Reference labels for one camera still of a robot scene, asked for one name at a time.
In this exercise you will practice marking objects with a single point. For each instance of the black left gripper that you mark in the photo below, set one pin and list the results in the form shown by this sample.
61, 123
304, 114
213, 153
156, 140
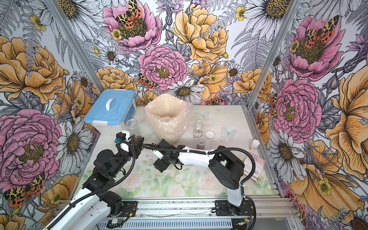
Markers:
137, 148

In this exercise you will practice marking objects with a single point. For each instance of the clear jar with rose tea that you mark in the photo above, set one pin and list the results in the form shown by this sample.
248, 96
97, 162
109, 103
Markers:
198, 127

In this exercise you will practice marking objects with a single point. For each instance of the white jar lid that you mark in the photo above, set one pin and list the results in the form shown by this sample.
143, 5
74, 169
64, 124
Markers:
210, 134

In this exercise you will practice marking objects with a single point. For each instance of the clear jar dried tea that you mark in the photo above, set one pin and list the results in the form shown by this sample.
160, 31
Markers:
133, 127

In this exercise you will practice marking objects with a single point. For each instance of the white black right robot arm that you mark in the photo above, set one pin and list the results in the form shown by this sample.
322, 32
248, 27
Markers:
227, 168

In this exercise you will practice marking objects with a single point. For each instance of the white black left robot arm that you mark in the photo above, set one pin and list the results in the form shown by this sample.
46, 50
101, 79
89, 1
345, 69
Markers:
95, 201

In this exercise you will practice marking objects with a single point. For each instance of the bin with pink bag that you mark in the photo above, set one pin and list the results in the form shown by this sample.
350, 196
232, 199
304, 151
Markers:
168, 117

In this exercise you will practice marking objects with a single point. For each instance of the blue lidded storage box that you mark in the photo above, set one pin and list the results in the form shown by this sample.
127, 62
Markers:
111, 111

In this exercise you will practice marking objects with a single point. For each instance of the small white capped bottle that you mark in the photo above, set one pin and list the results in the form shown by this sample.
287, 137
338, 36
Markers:
254, 145

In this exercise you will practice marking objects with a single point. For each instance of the pink white paper packet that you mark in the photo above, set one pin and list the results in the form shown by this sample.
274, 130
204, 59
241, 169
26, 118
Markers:
259, 165

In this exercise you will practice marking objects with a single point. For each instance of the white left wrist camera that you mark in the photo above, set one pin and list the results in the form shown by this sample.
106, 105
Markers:
122, 136

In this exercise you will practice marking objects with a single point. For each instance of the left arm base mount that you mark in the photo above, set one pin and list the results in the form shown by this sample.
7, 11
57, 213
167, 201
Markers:
126, 209

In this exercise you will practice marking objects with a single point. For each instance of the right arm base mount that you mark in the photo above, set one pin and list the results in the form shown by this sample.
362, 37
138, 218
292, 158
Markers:
224, 208

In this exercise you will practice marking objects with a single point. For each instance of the aluminium front rail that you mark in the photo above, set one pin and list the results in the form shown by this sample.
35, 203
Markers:
182, 214

